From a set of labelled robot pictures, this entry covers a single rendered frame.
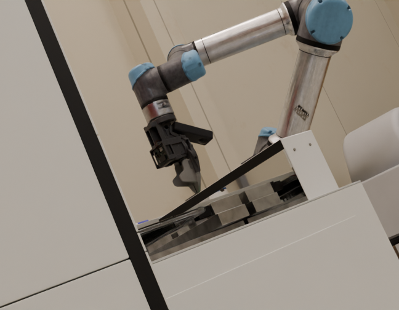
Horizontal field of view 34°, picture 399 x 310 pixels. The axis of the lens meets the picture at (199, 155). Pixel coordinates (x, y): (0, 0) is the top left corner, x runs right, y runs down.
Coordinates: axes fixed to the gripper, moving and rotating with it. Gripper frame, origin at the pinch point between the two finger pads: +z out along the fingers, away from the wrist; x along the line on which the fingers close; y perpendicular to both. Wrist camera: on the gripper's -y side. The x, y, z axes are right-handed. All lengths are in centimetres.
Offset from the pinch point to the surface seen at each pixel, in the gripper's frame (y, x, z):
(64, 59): 59, 66, -10
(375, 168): -315, -205, -4
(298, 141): 1.1, 40.0, 3.6
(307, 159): 0.9, 40.0, 7.8
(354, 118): -425, -293, -66
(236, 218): 10.5, 22.6, 12.5
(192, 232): 14.5, 11.0, 10.8
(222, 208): 12.1, 21.8, 9.2
